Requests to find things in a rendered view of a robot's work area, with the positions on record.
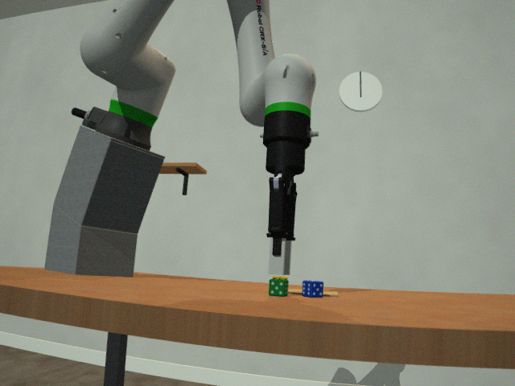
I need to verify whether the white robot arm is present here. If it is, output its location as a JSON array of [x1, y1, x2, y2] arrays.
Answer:
[[72, 0, 319, 151]]

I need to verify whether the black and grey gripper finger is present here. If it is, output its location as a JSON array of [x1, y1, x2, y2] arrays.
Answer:
[[266, 174, 294, 275], [284, 183, 297, 275]]

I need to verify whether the blue die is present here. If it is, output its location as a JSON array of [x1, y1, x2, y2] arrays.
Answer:
[[302, 281, 323, 298]]

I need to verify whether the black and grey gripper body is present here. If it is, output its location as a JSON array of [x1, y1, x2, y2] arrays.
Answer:
[[266, 141, 305, 197]]

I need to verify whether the green die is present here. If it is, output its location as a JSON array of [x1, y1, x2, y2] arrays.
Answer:
[[269, 279, 289, 297]]

